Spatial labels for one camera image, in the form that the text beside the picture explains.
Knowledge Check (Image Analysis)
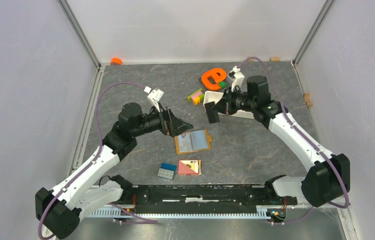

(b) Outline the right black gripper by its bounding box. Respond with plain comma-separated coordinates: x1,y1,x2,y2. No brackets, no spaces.
212,86,257,116

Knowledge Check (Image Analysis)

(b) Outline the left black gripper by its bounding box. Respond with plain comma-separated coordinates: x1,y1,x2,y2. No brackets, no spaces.
131,102,193,137

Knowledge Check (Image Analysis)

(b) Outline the pale credit card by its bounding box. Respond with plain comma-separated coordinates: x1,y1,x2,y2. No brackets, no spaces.
177,133,193,154

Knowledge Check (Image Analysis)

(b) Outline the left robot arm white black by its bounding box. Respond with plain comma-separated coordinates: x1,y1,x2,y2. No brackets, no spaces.
35,102,193,240

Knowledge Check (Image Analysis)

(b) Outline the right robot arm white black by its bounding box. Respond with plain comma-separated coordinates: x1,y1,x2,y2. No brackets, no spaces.
203,75,351,209

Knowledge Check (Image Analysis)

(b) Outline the red playing card deck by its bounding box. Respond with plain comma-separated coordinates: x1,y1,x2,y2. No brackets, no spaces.
177,159,202,176

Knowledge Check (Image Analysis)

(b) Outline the white plastic tray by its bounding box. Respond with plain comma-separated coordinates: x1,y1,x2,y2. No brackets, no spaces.
203,90,256,120

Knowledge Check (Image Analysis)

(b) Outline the colourful toy brick stack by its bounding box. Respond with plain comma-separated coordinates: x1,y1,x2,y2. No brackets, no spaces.
186,88,205,105

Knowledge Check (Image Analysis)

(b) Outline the green toy brick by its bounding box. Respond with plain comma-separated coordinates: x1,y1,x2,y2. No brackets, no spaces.
218,81,227,89

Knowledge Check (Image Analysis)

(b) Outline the orange plastic letter e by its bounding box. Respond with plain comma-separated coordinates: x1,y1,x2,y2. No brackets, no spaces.
199,68,227,92

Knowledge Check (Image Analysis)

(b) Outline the blue grey toy brick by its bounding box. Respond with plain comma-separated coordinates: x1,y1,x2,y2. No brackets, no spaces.
157,162,177,181

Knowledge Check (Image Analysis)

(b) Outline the wooden block middle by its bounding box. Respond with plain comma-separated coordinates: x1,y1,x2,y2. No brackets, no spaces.
269,56,281,62

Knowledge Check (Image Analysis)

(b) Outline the wooden block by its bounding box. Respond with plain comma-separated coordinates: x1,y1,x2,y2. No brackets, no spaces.
269,56,281,62
303,92,313,108

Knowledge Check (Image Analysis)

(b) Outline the orange tape roll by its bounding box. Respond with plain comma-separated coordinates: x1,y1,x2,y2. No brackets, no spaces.
110,57,123,65

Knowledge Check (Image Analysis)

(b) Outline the wooden block right side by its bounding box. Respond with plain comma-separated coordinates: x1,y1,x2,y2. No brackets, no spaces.
303,92,313,108

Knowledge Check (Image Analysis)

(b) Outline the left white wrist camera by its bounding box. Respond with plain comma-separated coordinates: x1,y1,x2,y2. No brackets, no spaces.
144,86,164,112

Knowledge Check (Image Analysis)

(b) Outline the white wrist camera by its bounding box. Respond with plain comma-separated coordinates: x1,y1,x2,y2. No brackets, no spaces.
144,86,164,112
227,66,245,92

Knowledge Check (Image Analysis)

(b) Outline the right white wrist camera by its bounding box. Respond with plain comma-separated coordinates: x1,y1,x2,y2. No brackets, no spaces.
227,66,245,92

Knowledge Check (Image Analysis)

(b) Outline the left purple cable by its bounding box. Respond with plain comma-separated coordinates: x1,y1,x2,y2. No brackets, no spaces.
37,81,159,240

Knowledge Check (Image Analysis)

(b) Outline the purple cable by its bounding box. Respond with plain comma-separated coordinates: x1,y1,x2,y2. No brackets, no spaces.
37,81,159,240
235,56,351,226

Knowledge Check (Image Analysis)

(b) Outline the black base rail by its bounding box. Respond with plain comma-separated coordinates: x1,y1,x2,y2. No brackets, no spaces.
115,184,298,214

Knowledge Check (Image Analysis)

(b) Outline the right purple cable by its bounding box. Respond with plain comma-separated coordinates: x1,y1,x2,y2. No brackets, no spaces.
235,56,351,226

